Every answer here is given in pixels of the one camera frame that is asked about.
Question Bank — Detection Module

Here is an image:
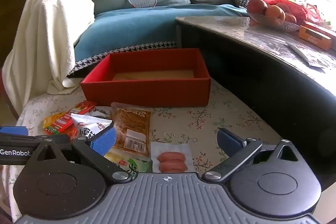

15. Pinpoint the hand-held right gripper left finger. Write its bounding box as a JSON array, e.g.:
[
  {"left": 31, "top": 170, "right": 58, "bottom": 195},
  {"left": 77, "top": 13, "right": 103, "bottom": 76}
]
[{"left": 26, "top": 127, "right": 132, "bottom": 184}]

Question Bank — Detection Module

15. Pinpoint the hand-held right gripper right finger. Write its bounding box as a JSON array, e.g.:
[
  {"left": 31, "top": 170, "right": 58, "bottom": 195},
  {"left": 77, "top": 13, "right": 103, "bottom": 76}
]
[{"left": 202, "top": 128, "right": 305, "bottom": 184}]

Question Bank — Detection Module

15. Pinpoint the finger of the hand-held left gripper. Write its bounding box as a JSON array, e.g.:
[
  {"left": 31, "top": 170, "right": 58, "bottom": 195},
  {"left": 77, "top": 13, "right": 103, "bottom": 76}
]
[
  {"left": 0, "top": 134, "right": 71, "bottom": 147},
  {"left": 0, "top": 126, "right": 28, "bottom": 136}
]

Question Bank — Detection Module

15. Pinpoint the white snack packet red logo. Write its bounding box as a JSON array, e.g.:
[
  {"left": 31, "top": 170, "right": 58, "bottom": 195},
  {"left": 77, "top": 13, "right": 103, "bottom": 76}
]
[{"left": 70, "top": 113, "right": 114, "bottom": 140}]

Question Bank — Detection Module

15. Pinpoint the brown dried tofu packet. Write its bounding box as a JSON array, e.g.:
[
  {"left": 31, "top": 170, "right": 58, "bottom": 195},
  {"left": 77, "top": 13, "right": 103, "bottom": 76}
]
[{"left": 110, "top": 102, "right": 152, "bottom": 157}]

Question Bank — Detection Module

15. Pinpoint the green bamboo shoot packet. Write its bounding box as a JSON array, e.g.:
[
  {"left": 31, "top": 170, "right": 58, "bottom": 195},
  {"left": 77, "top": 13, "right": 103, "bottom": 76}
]
[{"left": 105, "top": 149, "right": 153, "bottom": 174}]

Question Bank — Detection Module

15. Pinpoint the long red snack packet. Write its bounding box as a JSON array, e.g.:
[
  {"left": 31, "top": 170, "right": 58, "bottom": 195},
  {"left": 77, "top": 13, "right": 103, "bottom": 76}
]
[{"left": 43, "top": 101, "right": 97, "bottom": 135}]

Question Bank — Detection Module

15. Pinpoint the clear sausage packet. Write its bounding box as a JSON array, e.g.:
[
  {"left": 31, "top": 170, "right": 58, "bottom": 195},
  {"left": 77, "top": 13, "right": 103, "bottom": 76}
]
[{"left": 150, "top": 142, "right": 195, "bottom": 174}]

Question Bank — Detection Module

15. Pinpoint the red cardboard box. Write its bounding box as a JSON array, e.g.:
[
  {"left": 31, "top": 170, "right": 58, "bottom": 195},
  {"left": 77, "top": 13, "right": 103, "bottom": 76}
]
[{"left": 80, "top": 48, "right": 212, "bottom": 107}]

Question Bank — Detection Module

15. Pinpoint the floral cloth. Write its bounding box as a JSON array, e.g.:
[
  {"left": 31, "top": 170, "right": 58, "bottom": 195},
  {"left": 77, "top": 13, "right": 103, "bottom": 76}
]
[{"left": 1, "top": 77, "right": 282, "bottom": 224}]

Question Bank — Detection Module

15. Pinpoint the dark marble-top coffee table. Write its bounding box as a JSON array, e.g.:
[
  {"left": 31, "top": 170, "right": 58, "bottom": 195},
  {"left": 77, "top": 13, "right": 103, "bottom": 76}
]
[{"left": 175, "top": 16, "right": 336, "bottom": 190}]

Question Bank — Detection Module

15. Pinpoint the white blanket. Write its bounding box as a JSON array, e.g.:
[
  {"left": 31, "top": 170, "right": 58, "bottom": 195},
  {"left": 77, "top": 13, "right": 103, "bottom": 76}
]
[{"left": 2, "top": 0, "right": 95, "bottom": 114}]

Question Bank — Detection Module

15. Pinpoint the white flat stick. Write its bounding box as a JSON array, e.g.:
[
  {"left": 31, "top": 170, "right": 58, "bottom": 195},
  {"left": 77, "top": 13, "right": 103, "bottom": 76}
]
[{"left": 287, "top": 43, "right": 310, "bottom": 62}]

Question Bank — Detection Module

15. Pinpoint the blue blanket houndstooth trim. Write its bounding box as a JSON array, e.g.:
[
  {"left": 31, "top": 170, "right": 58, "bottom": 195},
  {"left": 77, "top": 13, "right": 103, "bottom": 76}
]
[{"left": 70, "top": 4, "right": 248, "bottom": 77}]

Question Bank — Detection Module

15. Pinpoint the grey paper sachet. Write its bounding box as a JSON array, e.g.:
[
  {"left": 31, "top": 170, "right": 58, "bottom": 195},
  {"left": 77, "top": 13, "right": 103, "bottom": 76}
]
[{"left": 306, "top": 55, "right": 331, "bottom": 69}]

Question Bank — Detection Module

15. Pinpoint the glass fruit bowl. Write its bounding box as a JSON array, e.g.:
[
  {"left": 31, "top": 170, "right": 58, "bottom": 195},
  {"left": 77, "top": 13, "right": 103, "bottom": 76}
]
[{"left": 246, "top": 9, "right": 301, "bottom": 32}]

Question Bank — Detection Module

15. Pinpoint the orange carton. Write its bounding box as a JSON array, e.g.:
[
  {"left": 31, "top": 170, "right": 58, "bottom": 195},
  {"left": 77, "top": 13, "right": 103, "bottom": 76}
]
[{"left": 298, "top": 25, "right": 334, "bottom": 51}]

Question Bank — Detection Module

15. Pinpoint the orange-red apple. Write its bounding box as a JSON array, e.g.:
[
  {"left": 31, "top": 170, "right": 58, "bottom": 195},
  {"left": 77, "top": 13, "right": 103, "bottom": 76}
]
[
  {"left": 276, "top": 2, "right": 292, "bottom": 13},
  {"left": 283, "top": 12, "right": 298, "bottom": 25},
  {"left": 264, "top": 4, "right": 286, "bottom": 21}
]

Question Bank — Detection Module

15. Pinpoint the red apple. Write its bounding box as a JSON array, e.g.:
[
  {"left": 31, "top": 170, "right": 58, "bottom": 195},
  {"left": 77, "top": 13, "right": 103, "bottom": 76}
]
[{"left": 247, "top": 0, "right": 268, "bottom": 15}]

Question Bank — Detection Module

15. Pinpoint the red carton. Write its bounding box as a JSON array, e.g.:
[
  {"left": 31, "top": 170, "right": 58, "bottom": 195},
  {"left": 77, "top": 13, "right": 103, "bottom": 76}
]
[{"left": 303, "top": 21, "right": 336, "bottom": 39}]

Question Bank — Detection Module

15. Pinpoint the red plastic bag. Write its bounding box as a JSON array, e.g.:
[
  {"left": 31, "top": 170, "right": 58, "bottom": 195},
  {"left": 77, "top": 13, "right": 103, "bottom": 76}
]
[{"left": 248, "top": 0, "right": 321, "bottom": 24}]

